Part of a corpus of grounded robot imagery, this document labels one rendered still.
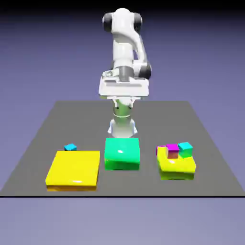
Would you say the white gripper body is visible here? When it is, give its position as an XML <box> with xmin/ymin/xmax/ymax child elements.
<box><xmin>98</xmin><ymin>76</ymin><xmax>150</xmax><ymax>100</ymax></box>

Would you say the small cyan cube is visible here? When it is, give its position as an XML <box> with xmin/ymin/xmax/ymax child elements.
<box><xmin>178</xmin><ymin>142</ymin><xmax>194</xmax><ymax>159</ymax></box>
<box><xmin>64</xmin><ymin>143</ymin><xmax>78</xmax><ymax>152</ymax></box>

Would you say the large green box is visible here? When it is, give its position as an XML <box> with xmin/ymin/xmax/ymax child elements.
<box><xmin>104</xmin><ymin>137</ymin><xmax>141</xmax><ymax>171</ymax></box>

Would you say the large flat yellow box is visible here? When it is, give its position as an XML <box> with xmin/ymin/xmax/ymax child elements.
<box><xmin>45</xmin><ymin>150</ymin><xmax>101</xmax><ymax>192</ymax></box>

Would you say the large yellow-green box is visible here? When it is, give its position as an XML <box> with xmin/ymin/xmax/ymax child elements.
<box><xmin>156</xmin><ymin>146</ymin><xmax>197</xmax><ymax>181</ymax></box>

